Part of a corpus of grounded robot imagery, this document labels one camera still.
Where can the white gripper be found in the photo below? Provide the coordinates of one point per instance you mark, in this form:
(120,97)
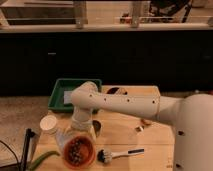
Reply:
(82,122)

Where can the dark grape bunch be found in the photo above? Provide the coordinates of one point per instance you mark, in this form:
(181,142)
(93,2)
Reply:
(77,152)

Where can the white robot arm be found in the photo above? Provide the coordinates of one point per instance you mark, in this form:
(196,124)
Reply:
(191,117)

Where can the red bowl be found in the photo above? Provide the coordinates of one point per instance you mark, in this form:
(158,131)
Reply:
(89,156)

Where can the dark bowl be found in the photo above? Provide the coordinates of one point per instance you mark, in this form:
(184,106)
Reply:
(117,90)

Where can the grey sponge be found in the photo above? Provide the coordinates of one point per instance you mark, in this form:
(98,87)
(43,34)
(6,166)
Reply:
(67,97)

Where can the clear plastic bag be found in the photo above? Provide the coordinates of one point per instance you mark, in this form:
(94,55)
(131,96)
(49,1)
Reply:
(62,138)

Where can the green plastic tray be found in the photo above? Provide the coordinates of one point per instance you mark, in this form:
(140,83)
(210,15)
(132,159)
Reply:
(57,101)

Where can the white round lid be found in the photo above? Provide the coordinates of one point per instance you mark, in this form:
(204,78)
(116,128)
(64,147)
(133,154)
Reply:
(48,124)

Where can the black and white brush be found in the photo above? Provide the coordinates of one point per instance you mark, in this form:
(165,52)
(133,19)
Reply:
(105,156)

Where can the small dark block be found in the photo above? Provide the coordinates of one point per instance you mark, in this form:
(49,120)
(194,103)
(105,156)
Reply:
(139,129)

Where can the green cucumber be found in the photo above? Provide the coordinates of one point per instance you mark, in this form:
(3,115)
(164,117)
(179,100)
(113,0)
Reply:
(40,159)

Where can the red apple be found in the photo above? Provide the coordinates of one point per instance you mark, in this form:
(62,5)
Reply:
(145,122)

